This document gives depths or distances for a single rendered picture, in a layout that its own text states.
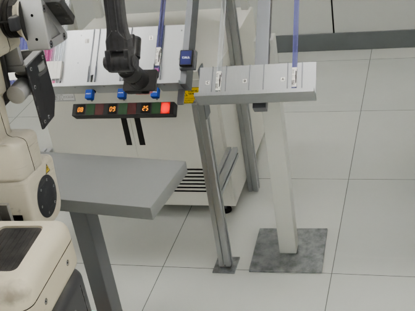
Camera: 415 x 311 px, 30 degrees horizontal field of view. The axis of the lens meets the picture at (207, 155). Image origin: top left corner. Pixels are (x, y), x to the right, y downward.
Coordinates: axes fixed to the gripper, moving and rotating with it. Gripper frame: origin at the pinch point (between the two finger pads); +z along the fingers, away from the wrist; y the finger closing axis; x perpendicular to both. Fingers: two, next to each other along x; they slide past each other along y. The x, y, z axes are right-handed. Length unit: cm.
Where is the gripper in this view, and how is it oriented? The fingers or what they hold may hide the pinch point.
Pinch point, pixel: (150, 89)
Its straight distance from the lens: 235.7
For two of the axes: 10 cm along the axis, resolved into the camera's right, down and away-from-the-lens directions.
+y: -9.6, 0.0, 2.9
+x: -0.7, 9.7, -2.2
